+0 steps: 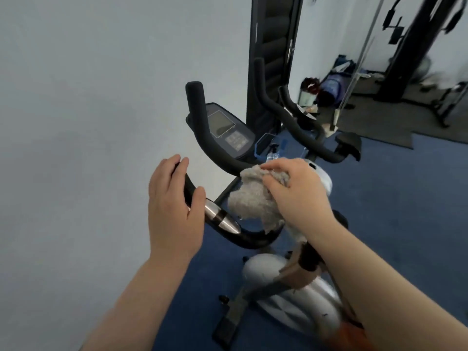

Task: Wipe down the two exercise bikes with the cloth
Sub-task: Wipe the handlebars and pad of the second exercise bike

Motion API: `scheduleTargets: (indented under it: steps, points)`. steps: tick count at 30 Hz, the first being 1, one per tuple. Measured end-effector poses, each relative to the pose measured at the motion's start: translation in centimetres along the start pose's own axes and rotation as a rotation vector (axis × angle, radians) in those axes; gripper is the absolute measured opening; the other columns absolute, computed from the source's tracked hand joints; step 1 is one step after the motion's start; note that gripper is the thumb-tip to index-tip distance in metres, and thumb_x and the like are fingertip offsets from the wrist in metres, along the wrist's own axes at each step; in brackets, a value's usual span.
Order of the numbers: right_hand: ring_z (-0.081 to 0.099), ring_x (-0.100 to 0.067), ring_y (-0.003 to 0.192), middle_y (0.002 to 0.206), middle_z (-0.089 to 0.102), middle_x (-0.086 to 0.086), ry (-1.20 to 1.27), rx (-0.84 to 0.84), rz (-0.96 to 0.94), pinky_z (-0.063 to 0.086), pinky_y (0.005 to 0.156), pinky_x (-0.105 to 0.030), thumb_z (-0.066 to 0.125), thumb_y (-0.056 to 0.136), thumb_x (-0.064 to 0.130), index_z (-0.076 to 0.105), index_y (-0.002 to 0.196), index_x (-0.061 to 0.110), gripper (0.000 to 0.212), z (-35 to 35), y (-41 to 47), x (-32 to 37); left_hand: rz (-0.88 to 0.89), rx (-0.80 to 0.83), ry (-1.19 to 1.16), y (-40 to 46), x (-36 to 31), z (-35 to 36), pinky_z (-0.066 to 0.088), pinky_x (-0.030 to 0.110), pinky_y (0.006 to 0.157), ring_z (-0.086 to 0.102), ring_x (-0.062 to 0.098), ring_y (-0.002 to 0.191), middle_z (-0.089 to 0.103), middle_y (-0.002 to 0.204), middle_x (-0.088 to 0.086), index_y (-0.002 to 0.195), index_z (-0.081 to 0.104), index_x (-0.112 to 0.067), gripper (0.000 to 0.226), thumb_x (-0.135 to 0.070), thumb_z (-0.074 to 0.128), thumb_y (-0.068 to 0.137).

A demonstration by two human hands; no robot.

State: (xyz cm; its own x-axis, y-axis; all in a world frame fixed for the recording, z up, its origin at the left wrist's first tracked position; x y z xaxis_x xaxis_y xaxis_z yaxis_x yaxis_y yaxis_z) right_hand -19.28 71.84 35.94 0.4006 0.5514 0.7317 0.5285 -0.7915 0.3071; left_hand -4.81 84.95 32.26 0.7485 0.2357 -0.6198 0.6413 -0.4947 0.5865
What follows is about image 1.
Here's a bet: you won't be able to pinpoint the person's right hand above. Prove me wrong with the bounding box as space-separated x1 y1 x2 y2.
260 158 338 239

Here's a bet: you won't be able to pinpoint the person's left hand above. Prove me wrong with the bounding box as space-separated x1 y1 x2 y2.
148 154 207 261

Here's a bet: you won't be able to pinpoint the grey cleaning cloth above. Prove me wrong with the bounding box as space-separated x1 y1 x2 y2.
227 164 292 235

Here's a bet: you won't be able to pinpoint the black foam handlebars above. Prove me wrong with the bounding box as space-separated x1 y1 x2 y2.
175 57 363 251

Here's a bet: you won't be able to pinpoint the person's left forearm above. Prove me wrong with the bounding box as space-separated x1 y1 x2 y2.
82 252 200 351

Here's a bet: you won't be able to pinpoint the person's right forearm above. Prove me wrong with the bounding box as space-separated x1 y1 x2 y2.
310 214 468 351

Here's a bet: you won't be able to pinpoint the clear spray bottle black nozzle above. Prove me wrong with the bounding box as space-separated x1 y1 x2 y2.
266 142 282 163

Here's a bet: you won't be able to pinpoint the clear blue acrylic side table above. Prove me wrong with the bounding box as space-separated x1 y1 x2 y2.
254 133 290 162

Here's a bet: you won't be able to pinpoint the black waste bin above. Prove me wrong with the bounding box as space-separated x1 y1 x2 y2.
299 105 319 123

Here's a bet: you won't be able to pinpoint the black floor mat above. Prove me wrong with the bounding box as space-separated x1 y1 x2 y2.
314 80 468 149

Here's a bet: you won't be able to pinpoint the dark red flower bouquet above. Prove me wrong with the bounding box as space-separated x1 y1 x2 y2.
300 77 321 96

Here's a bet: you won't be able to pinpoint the blue rolled mat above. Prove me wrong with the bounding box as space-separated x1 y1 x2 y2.
321 75 352 103

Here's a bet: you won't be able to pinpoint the blue cloth pile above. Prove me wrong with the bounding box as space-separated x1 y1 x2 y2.
334 54 371 78

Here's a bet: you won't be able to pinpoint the black door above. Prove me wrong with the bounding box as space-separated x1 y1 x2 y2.
245 0 305 137

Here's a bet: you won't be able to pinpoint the black weight bench frame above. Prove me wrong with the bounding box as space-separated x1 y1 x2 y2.
430 82 468 129

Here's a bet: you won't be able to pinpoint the black hanging cable handle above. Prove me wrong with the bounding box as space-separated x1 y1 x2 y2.
382 0 407 45

